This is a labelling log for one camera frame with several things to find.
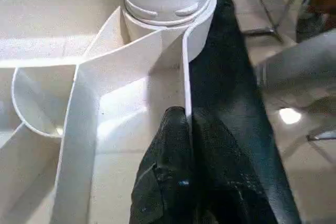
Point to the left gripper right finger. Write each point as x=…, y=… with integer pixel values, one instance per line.
x=226, y=182

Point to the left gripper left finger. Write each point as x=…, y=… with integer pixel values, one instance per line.
x=165, y=177

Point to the white plastic table top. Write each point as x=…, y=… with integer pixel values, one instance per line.
x=52, y=24

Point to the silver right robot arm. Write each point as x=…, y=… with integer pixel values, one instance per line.
x=299, y=64

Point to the black work mat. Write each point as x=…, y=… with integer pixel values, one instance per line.
x=231, y=77

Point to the grey metal bar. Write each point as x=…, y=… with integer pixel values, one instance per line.
x=321, y=135

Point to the metal chair frame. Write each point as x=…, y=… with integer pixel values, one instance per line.
x=268, y=19

